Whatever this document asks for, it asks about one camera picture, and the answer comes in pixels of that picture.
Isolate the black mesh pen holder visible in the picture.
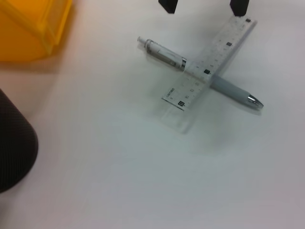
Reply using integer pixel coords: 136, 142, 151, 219
0, 88, 39, 194

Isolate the transparent plastic ruler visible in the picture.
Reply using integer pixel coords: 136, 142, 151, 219
161, 18, 258, 112

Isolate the yellow plastic bin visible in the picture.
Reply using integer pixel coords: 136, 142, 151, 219
0, 0, 72, 63

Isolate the white grey ballpoint pen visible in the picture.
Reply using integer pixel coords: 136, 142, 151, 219
137, 36, 264, 110

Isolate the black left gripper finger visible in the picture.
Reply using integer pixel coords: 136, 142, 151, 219
158, 0, 179, 14
229, 0, 250, 17

